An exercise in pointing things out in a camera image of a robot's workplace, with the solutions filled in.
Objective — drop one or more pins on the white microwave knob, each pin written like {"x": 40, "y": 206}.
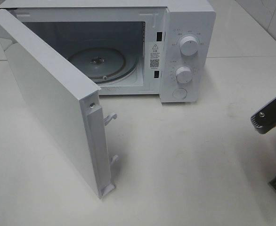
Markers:
{"x": 183, "y": 75}
{"x": 188, "y": 45}

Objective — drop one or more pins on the white microwave door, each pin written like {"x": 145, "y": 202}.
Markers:
{"x": 65, "y": 101}

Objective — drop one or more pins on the white microwave oven body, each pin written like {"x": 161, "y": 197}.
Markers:
{"x": 70, "y": 26}

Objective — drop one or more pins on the white warning label sticker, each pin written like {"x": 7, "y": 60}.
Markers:
{"x": 154, "y": 55}

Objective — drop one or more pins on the glass microwave turntable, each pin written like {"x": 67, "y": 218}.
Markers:
{"x": 103, "y": 65}

